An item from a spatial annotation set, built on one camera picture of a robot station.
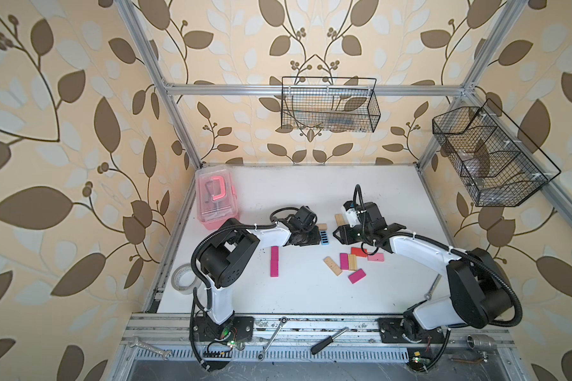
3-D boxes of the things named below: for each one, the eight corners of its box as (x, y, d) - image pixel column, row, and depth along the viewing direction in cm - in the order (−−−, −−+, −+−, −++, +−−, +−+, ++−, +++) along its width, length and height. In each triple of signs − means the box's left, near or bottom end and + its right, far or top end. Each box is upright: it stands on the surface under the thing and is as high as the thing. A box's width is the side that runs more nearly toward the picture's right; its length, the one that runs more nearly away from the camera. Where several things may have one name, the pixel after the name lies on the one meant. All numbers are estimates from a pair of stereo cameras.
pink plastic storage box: (205, 232, 100) (194, 215, 90) (204, 186, 117) (195, 167, 106) (239, 224, 102) (233, 207, 92) (233, 180, 119) (228, 161, 109)
